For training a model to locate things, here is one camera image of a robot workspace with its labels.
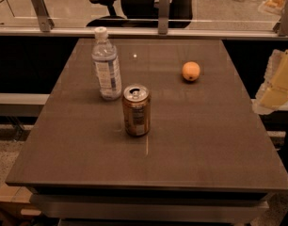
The middle metal glass bracket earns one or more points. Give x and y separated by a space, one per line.
163 14

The metal glass bracket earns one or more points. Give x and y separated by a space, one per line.
277 29
46 24
163 14

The glass barrier panel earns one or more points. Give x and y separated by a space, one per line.
193 14

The orange fruit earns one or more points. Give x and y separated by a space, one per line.
191 71

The grey table frame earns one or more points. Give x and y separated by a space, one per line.
148 209

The orange soda can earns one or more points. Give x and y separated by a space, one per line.
136 104

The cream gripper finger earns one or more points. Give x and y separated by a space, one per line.
273 92
272 6

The black office chair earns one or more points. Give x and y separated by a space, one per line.
143 13

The left metal glass bracket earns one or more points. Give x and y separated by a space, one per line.
46 24

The clear plastic water bottle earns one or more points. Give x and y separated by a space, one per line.
106 65

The right metal glass bracket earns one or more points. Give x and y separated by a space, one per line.
277 29

